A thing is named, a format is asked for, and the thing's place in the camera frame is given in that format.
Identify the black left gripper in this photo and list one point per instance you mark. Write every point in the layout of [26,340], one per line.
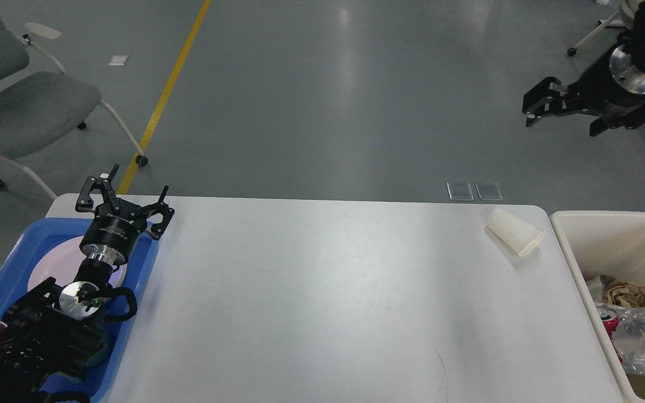
[111,235]

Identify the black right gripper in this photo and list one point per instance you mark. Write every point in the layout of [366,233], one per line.
[613,88]

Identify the pink plate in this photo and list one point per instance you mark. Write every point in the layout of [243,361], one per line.
[56,266]

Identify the foil and plastic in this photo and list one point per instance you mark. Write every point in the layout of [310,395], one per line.
[598,286]

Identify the brown paper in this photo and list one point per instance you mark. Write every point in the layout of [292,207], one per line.
[624,294]

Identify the crushed red can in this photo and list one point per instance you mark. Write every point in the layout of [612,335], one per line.
[608,314]

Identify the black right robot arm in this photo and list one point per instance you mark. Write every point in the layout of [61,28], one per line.
[635,37]

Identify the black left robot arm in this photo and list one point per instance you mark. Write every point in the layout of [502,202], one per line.
[55,328]

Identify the white wheeled chair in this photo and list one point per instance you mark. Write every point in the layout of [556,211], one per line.
[622,18]

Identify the blue plastic tray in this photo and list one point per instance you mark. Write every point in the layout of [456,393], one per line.
[43,236]

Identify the clear floor socket cover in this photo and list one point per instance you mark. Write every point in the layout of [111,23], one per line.
[460,191]
[488,191]

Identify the white foam container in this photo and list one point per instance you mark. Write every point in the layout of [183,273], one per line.
[519,235]

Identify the beige plastic bin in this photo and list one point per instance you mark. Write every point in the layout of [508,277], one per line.
[598,242]

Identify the white paper scrap on floor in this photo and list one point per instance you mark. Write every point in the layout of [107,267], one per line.
[118,60]

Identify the grey office chair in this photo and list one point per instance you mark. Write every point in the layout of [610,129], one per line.
[41,108]

